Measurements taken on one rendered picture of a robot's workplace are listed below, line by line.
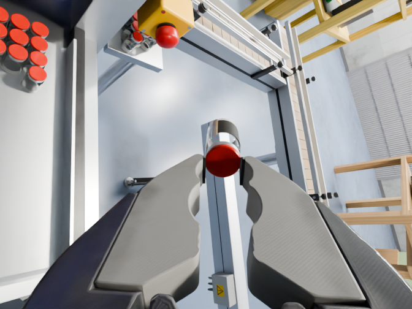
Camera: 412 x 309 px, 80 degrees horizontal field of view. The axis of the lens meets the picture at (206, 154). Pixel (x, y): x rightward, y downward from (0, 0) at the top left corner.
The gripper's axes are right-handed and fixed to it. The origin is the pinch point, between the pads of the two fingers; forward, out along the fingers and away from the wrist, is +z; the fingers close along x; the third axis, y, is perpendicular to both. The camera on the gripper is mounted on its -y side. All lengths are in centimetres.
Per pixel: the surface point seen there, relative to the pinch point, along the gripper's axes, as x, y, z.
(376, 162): 249, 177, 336
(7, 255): -25.4, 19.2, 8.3
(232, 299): 9, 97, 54
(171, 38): -8.5, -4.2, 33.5
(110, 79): -38, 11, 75
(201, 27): -5, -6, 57
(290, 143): 27, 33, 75
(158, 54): -14, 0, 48
